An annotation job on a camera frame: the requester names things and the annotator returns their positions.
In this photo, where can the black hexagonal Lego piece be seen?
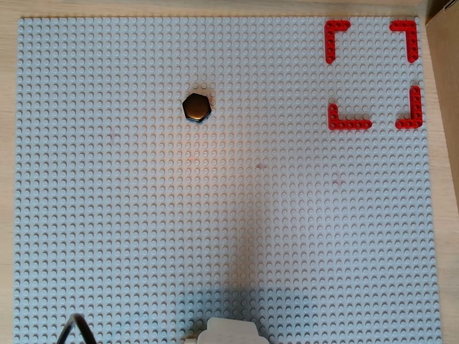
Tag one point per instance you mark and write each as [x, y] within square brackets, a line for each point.
[196, 106]

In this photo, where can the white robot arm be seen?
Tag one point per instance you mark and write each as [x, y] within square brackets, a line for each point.
[229, 331]

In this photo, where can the grey Lego baseplate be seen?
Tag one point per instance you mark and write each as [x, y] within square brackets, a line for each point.
[143, 215]

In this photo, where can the red L-shaped Lego beam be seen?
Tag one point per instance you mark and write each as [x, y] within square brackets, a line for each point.
[412, 39]
[344, 124]
[416, 114]
[330, 39]

